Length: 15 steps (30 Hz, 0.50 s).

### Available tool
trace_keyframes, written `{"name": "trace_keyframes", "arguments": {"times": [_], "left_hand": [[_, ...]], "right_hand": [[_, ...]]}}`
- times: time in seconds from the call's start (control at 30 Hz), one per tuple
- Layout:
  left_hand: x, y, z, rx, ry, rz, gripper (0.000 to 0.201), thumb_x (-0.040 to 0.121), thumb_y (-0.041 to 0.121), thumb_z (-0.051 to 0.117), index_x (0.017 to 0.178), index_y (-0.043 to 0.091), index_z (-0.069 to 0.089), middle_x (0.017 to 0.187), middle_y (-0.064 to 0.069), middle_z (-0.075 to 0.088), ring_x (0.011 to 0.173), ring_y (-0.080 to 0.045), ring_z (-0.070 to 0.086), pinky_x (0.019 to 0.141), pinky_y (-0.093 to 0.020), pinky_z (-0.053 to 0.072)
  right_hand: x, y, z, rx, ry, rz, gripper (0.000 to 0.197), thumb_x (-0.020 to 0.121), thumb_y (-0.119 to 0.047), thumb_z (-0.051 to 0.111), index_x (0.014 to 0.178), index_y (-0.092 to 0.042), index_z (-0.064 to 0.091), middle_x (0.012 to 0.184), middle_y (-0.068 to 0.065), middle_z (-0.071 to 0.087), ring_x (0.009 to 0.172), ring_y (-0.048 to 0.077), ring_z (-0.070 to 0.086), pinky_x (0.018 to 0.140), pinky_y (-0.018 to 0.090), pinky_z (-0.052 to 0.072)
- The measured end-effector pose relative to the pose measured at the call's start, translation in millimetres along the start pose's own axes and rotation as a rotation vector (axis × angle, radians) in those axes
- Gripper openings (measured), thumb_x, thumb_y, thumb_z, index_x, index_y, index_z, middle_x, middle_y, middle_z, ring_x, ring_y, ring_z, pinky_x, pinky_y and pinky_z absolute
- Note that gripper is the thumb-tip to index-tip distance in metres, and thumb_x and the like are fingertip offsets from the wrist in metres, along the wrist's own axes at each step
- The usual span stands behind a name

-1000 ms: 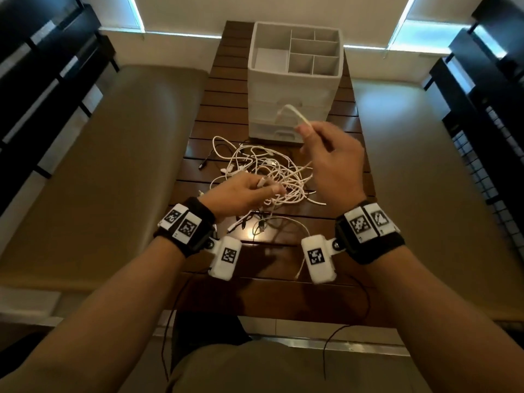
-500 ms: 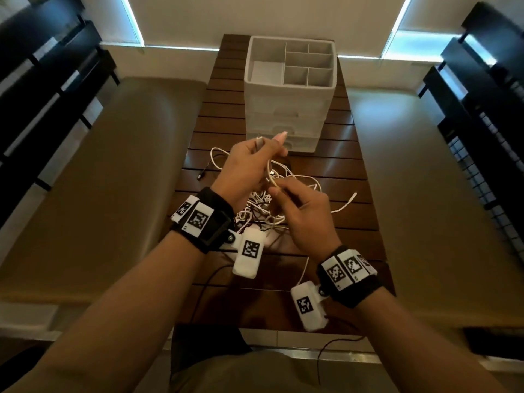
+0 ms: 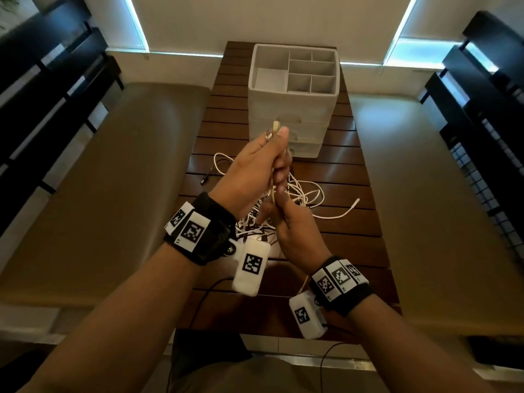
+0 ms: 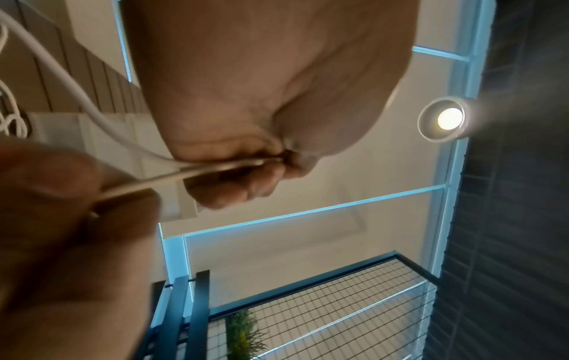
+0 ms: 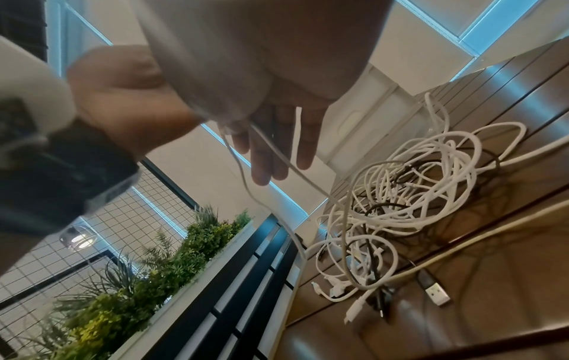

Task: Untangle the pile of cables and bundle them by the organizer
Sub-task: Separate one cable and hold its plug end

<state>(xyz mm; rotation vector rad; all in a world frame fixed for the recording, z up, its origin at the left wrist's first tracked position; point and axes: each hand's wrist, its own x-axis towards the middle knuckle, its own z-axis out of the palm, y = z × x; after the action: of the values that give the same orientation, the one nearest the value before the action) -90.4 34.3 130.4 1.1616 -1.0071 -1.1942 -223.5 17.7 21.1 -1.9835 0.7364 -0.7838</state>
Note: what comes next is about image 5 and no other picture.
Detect round ceiling lamp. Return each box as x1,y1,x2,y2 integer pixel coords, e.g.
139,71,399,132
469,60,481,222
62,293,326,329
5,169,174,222
59,224,97,251

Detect person's right hand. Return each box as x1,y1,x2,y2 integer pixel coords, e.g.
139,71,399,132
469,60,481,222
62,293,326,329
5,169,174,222
129,0,394,186

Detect person's left hand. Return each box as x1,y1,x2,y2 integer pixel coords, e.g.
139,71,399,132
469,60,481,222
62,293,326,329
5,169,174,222
66,45,201,155

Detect black left wristband with markers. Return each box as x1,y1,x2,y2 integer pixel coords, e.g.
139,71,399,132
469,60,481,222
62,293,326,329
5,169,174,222
0,119,141,237

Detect white drawer organizer box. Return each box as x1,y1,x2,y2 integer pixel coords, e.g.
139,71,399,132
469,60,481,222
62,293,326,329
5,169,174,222
311,62,446,177

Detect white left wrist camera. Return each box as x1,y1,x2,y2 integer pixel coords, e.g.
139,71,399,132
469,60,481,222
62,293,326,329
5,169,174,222
0,34,76,166

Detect tangle of white cables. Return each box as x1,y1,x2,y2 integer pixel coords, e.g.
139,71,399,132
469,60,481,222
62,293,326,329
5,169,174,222
309,92,569,324

